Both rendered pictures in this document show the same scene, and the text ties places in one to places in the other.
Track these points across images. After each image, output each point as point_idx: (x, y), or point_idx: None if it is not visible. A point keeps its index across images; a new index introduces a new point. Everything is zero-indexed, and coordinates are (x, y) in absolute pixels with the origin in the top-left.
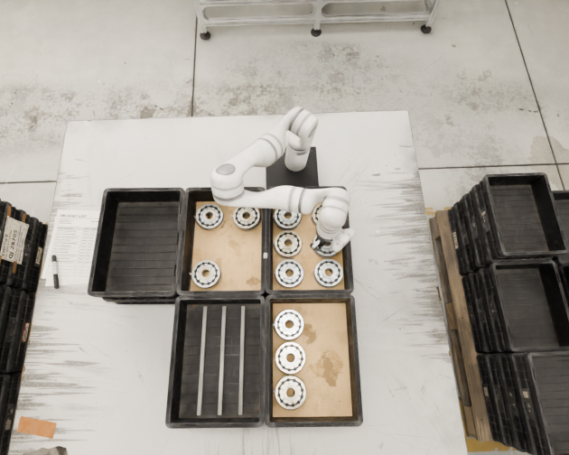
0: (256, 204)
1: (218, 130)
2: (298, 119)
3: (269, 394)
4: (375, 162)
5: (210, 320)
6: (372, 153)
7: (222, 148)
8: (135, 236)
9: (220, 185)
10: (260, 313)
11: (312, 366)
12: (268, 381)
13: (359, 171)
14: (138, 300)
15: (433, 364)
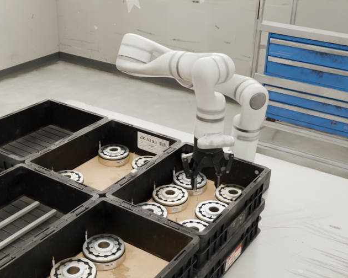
0: (145, 64)
1: (184, 140)
2: (246, 82)
3: (12, 271)
4: (340, 218)
5: (31, 215)
6: (342, 210)
7: None
8: (38, 144)
9: (126, 39)
10: (81, 204)
11: None
12: (25, 252)
13: (314, 217)
14: None
15: None
